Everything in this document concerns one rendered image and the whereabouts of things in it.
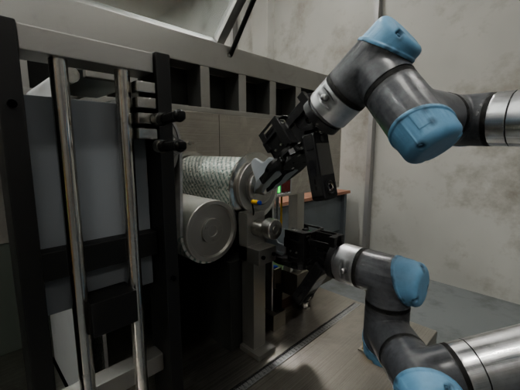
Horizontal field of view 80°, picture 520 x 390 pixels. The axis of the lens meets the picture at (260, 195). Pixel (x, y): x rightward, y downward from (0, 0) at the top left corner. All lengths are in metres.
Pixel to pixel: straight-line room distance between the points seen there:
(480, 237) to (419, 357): 2.99
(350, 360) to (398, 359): 0.23
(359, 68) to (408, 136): 0.12
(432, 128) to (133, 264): 0.38
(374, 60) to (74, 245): 0.42
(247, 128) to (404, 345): 0.80
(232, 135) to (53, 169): 0.74
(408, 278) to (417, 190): 3.02
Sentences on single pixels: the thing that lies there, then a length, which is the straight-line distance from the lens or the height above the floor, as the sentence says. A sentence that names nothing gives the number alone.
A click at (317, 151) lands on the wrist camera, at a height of 1.33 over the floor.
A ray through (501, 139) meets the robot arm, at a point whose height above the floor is 1.34.
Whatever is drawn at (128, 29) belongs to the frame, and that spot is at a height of 1.62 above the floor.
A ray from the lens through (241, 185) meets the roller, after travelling 0.63.
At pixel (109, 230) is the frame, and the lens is 0.41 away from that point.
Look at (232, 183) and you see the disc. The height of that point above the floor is 1.26.
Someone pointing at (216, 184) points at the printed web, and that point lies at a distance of 0.67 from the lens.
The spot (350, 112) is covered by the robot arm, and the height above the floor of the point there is 1.39.
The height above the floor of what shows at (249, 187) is 1.25.
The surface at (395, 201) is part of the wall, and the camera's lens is 3.64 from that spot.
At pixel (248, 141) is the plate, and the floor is 1.35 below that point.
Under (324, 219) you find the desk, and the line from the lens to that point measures 3.44.
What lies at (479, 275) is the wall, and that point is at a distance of 3.57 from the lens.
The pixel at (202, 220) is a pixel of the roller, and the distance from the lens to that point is 0.59.
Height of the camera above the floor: 1.33
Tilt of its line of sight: 9 degrees down
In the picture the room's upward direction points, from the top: straight up
